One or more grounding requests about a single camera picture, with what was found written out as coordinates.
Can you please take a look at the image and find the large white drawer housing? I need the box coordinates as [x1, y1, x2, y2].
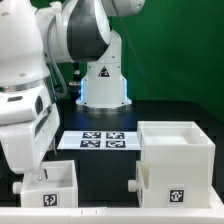
[137, 121, 215, 208]

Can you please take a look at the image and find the small white drawer box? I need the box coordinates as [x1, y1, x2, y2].
[13, 160, 78, 208]

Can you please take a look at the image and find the white L-shaped table fence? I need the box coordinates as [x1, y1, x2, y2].
[0, 191, 224, 224]

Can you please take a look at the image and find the white marker tag plate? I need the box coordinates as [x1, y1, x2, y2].
[58, 131, 140, 150]

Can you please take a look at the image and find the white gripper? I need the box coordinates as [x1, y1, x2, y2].
[0, 104, 60, 182]

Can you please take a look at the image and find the white drawer box with knob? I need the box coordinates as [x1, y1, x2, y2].
[128, 161, 150, 208]

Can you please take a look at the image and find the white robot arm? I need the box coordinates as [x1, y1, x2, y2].
[0, 0, 145, 174]

